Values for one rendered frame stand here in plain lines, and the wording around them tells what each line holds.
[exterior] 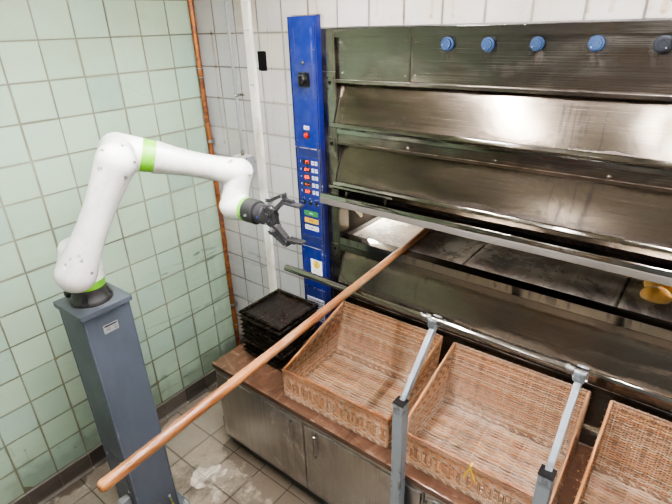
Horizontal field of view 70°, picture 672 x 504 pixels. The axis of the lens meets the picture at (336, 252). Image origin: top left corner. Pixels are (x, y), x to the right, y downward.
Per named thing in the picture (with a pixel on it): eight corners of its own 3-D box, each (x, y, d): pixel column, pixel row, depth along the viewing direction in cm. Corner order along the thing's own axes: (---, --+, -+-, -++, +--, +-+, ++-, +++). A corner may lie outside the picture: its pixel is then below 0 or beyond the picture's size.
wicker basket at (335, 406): (343, 343, 257) (342, 298, 245) (441, 384, 226) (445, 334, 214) (282, 396, 222) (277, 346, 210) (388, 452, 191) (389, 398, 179)
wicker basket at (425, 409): (448, 389, 223) (453, 339, 211) (580, 444, 192) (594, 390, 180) (394, 459, 188) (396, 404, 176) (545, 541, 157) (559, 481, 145)
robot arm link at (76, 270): (45, 294, 154) (99, 139, 143) (52, 273, 168) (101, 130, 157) (89, 304, 161) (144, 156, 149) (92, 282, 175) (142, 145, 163)
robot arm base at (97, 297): (49, 292, 189) (45, 279, 186) (86, 277, 199) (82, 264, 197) (83, 313, 174) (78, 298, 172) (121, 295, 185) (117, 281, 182)
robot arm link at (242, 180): (151, 172, 178) (153, 174, 168) (155, 141, 176) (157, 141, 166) (246, 188, 194) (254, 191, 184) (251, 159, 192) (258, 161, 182)
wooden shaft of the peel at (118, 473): (104, 497, 109) (100, 487, 108) (96, 490, 110) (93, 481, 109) (428, 233, 234) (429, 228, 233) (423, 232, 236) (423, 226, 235)
